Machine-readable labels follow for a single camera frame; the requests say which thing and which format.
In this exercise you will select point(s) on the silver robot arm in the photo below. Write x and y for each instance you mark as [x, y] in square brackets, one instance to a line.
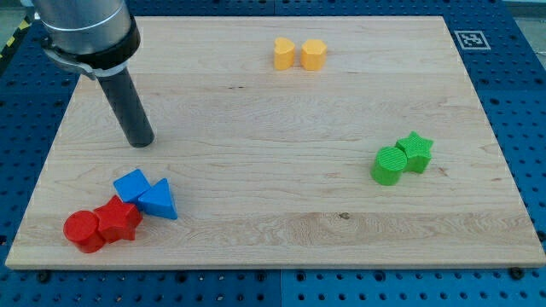
[95, 38]

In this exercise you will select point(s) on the wooden board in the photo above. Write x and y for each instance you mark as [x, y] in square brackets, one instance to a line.
[271, 169]

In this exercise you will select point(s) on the yellow heart block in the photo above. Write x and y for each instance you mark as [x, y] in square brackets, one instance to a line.
[284, 53]

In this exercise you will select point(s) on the yellow pentagon block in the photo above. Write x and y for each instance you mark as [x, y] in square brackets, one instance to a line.
[313, 54]

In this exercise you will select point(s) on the green cylinder block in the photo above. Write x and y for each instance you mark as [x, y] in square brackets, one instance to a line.
[388, 166]

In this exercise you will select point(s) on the blue triangle block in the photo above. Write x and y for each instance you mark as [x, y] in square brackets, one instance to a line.
[158, 201]

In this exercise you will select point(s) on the green star block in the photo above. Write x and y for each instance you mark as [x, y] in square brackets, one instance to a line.
[417, 150]

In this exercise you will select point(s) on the blue cube block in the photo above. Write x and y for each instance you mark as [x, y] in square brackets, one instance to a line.
[131, 186]

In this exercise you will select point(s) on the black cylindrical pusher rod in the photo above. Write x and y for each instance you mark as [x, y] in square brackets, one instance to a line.
[122, 96]

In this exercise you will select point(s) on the red star block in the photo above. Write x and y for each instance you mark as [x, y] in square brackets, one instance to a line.
[118, 220]

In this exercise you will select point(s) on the red cylinder block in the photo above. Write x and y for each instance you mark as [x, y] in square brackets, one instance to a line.
[81, 229]

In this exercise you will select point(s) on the white fiducial marker tag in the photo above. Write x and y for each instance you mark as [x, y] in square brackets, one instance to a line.
[472, 40]

